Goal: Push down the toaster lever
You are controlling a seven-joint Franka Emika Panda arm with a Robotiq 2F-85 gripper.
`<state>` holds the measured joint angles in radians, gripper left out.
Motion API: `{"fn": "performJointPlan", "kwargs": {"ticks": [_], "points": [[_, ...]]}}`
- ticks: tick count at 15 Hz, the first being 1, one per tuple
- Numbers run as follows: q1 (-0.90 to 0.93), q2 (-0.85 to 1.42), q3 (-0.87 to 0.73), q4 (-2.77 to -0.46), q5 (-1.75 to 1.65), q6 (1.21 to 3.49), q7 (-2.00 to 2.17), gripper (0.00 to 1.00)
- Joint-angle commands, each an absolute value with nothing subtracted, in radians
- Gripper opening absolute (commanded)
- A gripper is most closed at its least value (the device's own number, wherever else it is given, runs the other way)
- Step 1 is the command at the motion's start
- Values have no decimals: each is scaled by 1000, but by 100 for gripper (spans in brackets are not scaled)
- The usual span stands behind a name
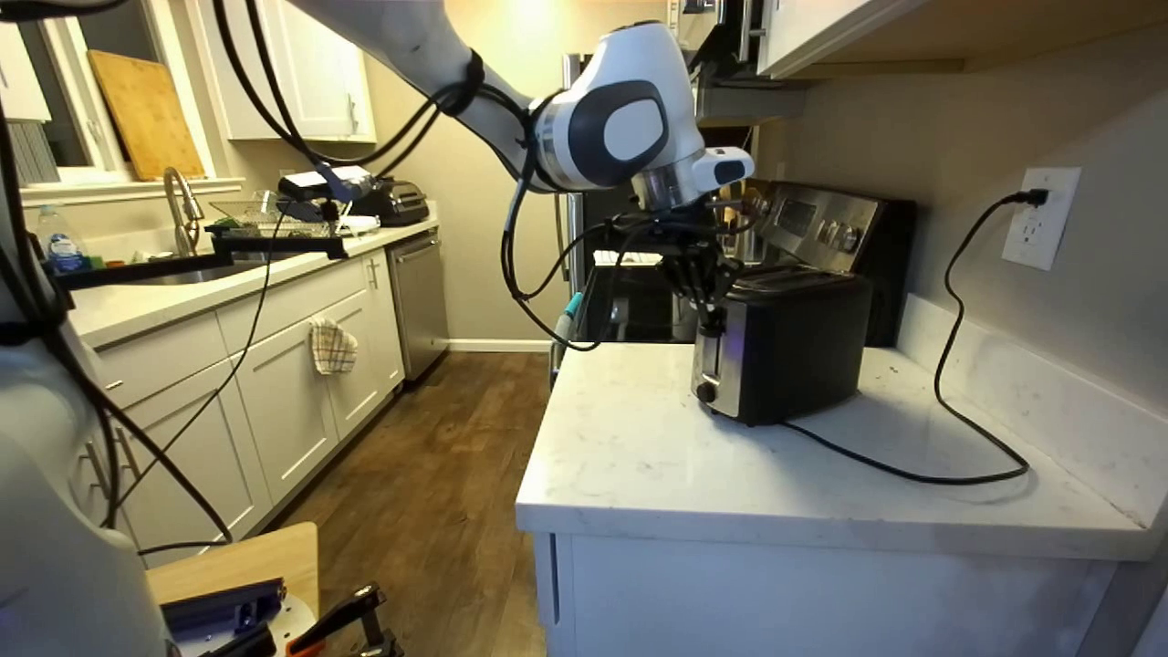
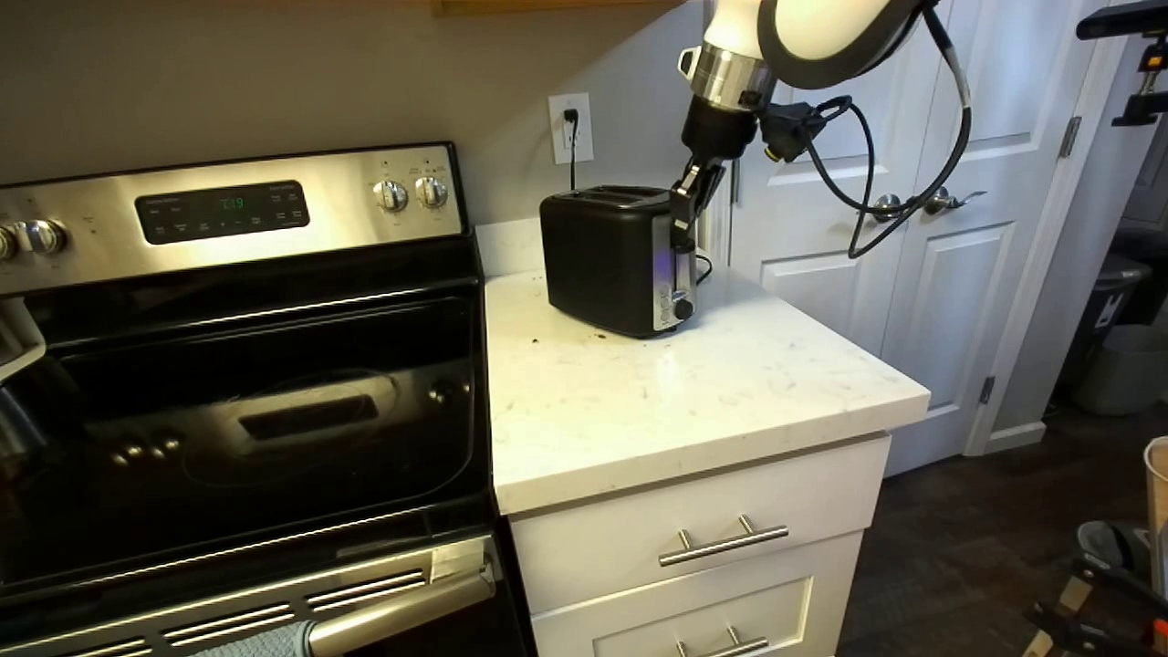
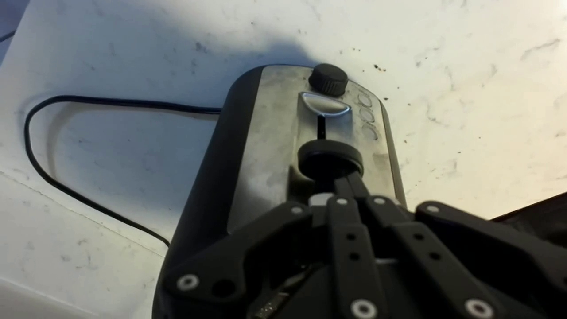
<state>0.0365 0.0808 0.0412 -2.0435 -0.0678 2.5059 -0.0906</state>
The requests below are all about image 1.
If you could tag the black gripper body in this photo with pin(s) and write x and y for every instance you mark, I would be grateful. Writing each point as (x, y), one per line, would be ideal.
(690, 230)

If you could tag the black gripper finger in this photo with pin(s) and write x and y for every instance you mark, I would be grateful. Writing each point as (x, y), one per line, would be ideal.
(719, 289)
(694, 292)

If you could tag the black toaster lever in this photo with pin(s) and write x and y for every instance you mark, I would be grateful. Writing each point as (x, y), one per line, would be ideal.
(714, 325)

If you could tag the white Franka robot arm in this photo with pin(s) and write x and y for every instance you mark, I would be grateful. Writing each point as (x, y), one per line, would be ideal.
(623, 123)

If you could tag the black two-slot toaster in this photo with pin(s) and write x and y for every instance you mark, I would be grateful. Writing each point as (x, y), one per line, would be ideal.
(795, 348)

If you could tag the grey-blue dish towel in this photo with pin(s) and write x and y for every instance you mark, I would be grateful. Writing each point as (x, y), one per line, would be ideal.
(575, 317)

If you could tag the silver stove knob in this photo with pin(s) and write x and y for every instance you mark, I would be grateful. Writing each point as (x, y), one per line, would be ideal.
(832, 230)
(853, 239)

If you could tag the stainless steel electric stove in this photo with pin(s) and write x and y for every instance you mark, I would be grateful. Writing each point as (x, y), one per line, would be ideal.
(840, 230)

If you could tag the grey range hood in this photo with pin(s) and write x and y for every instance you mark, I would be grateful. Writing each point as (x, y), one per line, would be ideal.
(731, 73)

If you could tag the stainless steel dishwasher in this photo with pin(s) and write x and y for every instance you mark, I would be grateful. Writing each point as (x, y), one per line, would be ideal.
(419, 303)

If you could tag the black stacked pans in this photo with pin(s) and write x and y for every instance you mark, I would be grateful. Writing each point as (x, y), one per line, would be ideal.
(400, 202)

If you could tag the white counter cabinet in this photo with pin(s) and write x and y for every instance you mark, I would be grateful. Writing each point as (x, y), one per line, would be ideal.
(825, 598)

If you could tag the white hanging hand towel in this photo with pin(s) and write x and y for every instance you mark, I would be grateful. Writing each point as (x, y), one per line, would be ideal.
(331, 348)

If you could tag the white base cabinets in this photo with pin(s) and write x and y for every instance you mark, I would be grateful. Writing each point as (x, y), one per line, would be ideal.
(280, 404)

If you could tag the black clamp tool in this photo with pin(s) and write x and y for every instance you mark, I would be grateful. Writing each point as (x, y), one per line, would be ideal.
(348, 623)

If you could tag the silver kitchen faucet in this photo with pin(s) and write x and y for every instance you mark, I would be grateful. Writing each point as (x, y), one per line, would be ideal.
(182, 206)

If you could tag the light wooden board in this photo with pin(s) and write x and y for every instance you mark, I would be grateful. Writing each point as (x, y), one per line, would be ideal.
(241, 560)

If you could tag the wooden cutting board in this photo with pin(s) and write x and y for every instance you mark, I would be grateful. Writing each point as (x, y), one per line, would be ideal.
(147, 115)

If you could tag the blue and black tool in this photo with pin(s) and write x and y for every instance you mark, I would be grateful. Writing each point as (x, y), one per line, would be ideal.
(222, 606)

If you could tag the blue dish soap bottle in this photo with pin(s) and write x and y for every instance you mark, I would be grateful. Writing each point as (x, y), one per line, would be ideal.
(64, 255)

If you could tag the white wall outlet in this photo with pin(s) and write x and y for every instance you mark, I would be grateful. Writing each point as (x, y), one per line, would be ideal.
(1041, 223)

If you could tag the black boom-mounted camera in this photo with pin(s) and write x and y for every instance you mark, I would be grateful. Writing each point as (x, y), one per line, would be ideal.
(318, 193)

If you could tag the white shaker wall cabinet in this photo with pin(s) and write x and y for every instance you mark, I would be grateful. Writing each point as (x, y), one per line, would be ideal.
(314, 73)

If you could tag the black camera boom bar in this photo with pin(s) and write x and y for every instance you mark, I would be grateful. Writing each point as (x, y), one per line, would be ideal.
(207, 255)

